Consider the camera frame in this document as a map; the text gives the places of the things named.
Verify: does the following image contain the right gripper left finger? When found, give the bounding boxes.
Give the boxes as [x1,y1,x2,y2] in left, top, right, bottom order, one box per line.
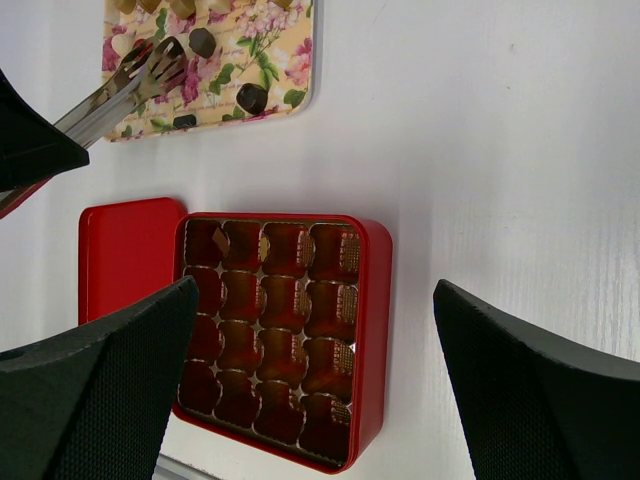
[1,276,199,479]

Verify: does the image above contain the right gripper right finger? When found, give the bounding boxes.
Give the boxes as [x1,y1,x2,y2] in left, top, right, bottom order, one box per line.
[433,280,639,479]

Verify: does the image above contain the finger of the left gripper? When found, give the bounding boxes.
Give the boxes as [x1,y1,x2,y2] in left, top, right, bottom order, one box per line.
[0,73,89,190]

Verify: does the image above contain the metal serving tongs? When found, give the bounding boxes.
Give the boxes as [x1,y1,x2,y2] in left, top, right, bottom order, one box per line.
[1,36,188,217]

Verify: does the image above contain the tan square chocolate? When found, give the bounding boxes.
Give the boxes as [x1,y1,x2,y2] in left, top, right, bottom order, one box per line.
[212,228,230,257]

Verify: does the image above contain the cream chocolate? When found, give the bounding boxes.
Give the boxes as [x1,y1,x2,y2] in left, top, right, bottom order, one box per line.
[259,236,270,263]

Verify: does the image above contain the dark flat chocolate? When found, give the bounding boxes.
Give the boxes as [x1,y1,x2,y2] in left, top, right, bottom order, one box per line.
[173,114,197,129]

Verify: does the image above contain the red chocolate box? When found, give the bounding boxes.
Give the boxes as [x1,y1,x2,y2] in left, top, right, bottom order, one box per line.
[173,212,393,474]

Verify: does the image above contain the dark flower chocolate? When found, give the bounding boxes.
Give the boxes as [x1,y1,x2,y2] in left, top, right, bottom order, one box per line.
[189,28,217,59]

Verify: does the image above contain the dark round chocolate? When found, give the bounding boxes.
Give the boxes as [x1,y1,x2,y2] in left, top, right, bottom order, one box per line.
[236,83,268,115]

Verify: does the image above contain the red box lid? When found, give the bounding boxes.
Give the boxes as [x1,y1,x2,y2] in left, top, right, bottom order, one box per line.
[78,197,187,325]

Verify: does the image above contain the floral serving tray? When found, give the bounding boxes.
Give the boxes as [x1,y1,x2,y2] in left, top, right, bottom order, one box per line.
[102,1,318,142]

